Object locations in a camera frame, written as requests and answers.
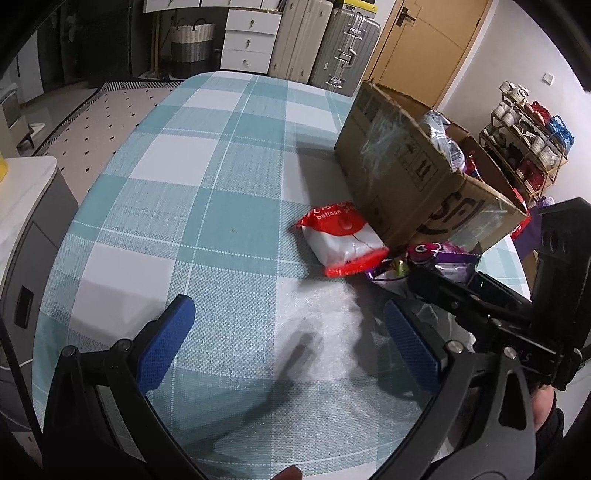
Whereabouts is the purple white snack bag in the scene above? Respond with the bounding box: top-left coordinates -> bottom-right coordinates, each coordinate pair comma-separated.
366,241 -> 483,286

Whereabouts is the SF cardboard box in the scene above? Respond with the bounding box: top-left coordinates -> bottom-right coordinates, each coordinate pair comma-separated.
335,81 -> 527,250

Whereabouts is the red white balloon gum bag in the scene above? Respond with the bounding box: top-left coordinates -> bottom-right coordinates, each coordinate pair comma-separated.
295,201 -> 389,278

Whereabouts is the silver purple snack bag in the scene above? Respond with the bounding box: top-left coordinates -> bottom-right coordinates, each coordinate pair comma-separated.
419,109 -> 466,172

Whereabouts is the person's right hand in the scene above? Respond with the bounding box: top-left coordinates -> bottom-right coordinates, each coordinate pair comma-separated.
531,385 -> 556,431

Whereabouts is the person's left hand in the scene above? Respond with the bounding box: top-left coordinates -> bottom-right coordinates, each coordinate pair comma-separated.
271,465 -> 304,480

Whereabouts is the red shopping bag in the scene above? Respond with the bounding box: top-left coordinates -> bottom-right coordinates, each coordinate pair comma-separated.
510,215 -> 531,240

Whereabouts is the wooden shoe rack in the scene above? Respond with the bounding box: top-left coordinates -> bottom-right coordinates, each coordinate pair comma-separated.
479,81 -> 575,206

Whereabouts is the teal plaid tablecloth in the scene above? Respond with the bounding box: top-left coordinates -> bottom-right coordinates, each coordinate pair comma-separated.
33,71 -> 529,479

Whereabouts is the white side cabinet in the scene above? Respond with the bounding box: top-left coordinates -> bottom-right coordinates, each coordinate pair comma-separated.
0,155 -> 80,434

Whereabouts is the wooden door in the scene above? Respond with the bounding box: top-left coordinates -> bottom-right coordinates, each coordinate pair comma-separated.
363,0 -> 491,107

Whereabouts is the silver suitcase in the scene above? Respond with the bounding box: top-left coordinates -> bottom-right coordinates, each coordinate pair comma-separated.
308,8 -> 381,97

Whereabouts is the dotted floor rug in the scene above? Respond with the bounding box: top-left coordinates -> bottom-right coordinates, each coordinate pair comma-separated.
35,80 -> 180,203

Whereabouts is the yellow black box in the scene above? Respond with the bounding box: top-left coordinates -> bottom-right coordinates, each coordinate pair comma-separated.
342,0 -> 378,15

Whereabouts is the beige suitcase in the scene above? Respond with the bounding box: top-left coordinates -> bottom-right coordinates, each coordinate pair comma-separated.
269,0 -> 334,84

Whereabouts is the white drawer desk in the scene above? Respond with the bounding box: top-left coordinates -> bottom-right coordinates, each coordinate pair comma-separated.
143,1 -> 281,75

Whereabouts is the woven laundry basket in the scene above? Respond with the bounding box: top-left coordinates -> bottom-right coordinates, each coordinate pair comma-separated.
170,18 -> 215,79

